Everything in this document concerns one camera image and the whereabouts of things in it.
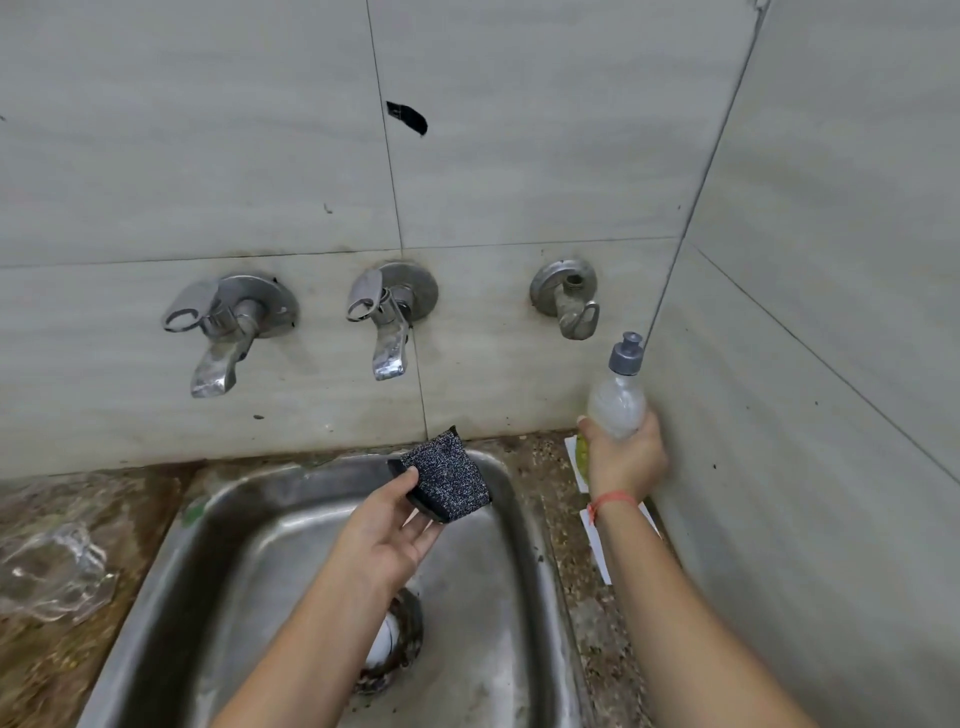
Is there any black tape piece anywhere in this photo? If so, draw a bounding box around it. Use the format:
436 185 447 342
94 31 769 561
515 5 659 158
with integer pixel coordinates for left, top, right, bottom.
386 100 430 138

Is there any grey wall valve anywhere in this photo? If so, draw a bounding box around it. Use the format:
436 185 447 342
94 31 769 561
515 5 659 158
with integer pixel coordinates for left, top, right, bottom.
529 259 601 341

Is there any clear glass cup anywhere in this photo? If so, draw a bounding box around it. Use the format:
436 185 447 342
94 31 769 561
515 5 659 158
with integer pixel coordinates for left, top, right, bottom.
0 522 118 624

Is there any person's right hand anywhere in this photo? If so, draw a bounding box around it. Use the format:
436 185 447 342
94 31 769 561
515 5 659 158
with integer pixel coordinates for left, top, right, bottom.
577 408 671 505

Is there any person's left forearm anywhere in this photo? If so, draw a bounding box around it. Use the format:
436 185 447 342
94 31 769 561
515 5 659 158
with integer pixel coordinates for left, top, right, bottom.
209 569 421 728

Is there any dark speckled sponge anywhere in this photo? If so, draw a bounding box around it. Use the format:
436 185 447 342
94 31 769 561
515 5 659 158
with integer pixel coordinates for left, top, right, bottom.
386 425 495 525

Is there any metal sink drain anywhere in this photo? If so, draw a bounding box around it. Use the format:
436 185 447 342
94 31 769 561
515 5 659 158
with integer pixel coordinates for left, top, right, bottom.
352 588 425 695

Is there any person's left hand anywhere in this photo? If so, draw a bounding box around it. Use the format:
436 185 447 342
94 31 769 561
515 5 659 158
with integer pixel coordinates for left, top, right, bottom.
329 464 445 594

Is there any orange wrist thread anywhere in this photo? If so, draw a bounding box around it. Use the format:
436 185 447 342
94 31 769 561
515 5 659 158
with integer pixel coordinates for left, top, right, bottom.
586 491 639 528

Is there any yellow dish soap bottle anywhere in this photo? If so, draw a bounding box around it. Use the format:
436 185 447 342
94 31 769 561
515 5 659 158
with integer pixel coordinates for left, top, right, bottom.
573 331 648 481

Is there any person's right forearm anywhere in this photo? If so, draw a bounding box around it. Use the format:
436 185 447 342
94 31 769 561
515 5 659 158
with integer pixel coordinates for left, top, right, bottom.
596 498 819 728

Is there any chrome wall tap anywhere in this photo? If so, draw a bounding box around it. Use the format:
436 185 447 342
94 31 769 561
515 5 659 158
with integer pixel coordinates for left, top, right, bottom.
161 273 300 400
345 260 440 382

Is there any stainless steel sink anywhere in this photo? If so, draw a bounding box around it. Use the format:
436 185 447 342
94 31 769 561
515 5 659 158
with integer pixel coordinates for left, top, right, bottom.
78 442 594 728

